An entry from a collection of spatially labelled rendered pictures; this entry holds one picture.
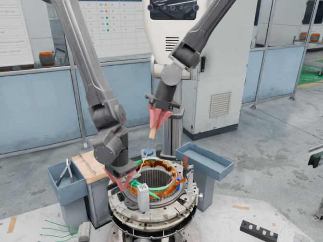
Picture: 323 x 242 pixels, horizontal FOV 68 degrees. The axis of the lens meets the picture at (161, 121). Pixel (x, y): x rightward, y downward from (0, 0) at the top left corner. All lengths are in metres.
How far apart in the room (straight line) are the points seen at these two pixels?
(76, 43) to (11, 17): 2.19
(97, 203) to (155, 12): 0.85
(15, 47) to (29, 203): 1.52
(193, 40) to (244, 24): 2.58
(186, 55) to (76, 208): 0.77
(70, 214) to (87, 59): 0.70
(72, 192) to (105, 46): 2.15
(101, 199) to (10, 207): 1.69
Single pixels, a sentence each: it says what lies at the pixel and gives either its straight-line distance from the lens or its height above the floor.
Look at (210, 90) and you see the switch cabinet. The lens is 3.15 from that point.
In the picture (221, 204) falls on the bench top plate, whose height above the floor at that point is 0.78.
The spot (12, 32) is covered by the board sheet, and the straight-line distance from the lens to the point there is 2.86.
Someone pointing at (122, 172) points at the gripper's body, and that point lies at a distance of 0.69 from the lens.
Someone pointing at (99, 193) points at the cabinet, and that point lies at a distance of 1.10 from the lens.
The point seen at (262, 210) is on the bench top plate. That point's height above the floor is 0.78.
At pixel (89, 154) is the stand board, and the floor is 1.06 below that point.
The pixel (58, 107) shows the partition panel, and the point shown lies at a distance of 3.08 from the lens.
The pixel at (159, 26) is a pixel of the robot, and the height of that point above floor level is 1.60.
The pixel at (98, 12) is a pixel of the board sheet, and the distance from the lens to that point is 2.91.
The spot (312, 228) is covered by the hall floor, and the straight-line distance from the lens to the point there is 2.53.
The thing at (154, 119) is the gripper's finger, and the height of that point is 1.37.
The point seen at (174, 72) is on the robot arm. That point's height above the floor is 1.52.
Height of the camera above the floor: 1.68
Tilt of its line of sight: 26 degrees down
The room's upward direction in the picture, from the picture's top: straight up
